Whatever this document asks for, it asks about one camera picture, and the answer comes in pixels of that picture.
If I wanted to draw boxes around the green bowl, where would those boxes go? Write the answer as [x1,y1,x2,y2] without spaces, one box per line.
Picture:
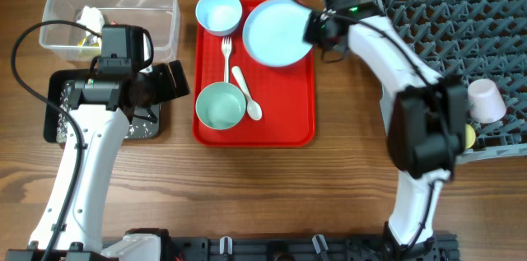
[195,82,246,130]

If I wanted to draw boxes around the light blue plate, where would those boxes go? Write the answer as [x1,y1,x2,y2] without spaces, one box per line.
[242,0,312,68]

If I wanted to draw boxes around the white plastic spoon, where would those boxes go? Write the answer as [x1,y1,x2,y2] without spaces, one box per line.
[231,66,263,121]

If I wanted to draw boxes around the light blue bowl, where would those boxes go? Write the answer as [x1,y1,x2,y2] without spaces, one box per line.
[195,0,243,37]

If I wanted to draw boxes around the yellow snack wrapper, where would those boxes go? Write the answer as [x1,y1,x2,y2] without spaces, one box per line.
[77,34,102,49]

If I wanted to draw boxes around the white tissue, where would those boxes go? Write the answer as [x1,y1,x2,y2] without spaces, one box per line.
[77,6,105,33]

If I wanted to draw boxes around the pink plastic cup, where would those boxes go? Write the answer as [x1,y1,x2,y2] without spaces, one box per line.
[468,79,506,124]

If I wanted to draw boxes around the yellow plastic cup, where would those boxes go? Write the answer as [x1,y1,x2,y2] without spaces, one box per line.
[465,124,476,149]

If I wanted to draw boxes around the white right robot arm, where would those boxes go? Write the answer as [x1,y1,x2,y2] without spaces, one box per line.
[304,0,468,260]

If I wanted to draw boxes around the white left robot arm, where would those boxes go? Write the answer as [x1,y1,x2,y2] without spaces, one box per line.
[6,25,189,260]

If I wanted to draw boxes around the black food waste bin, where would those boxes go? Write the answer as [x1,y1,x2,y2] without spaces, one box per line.
[43,69,161,143]

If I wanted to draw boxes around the clear plastic waste bin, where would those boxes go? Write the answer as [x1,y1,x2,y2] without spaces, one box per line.
[42,0,180,63]

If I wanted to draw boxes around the grey dishwasher rack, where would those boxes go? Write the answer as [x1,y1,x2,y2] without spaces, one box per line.
[361,0,526,164]

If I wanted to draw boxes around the white rice grains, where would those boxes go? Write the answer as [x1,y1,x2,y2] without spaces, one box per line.
[44,80,161,143]

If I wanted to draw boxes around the white plastic fork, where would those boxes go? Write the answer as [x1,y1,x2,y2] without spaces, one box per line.
[221,37,232,82]

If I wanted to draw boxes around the red plastic tray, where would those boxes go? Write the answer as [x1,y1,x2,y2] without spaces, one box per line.
[192,0,316,147]

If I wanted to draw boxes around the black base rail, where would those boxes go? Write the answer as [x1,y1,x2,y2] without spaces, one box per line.
[164,231,460,261]

